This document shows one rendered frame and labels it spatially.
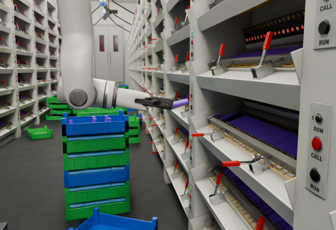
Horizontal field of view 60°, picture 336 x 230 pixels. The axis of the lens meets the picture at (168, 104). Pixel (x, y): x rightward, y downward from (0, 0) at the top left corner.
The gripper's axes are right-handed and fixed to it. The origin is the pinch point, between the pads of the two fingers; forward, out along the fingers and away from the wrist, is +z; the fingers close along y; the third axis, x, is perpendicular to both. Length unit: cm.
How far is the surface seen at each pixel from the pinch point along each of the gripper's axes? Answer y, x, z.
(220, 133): 7.7, -5.7, 16.3
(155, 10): -151, 58, 4
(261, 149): 29.4, -4.1, 18.1
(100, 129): -47, -21, -21
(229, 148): 16.8, -7.7, 16.1
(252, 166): 34.4, -6.8, 14.2
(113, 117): -68, -18, -16
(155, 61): -151, 18, 10
